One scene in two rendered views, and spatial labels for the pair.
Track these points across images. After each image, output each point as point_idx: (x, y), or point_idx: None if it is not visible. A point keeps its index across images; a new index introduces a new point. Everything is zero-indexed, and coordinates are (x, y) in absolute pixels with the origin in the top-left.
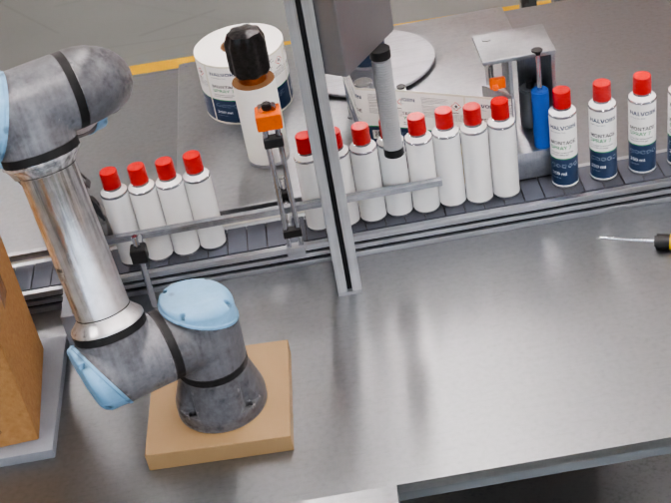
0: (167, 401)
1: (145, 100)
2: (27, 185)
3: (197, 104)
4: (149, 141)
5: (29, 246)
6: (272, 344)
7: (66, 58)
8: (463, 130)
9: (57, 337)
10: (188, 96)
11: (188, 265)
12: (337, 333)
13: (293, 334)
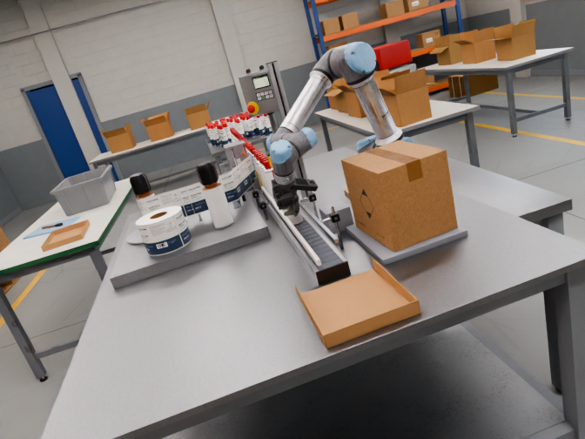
0: None
1: (126, 293)
2: (373, 79)
3: (162, 257)
4: (176, 275)
5: (268, 271)
6: (346, 190)
7: (325, 60)
8: None
9: (347, 227)
10: (151, 262)
11: (302, 212)
12: (333, 193)
13: (334, 199)
